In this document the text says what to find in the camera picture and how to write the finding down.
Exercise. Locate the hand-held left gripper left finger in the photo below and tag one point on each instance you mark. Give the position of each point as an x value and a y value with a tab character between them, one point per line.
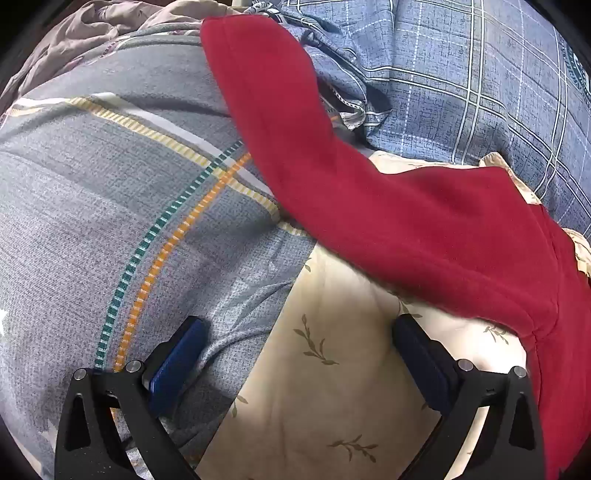
181	357

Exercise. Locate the cream leaf-print sheet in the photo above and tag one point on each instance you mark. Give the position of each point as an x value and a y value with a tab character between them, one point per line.
323	392

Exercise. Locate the grey striped blanket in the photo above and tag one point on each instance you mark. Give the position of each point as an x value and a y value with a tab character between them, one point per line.
92	207

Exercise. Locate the red garment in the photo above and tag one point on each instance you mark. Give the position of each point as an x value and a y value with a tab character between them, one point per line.
369	207

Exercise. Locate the brown crumpled cloth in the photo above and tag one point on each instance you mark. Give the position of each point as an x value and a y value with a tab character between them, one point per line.
92	23

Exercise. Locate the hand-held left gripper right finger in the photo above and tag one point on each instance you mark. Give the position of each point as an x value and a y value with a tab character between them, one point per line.
415	357

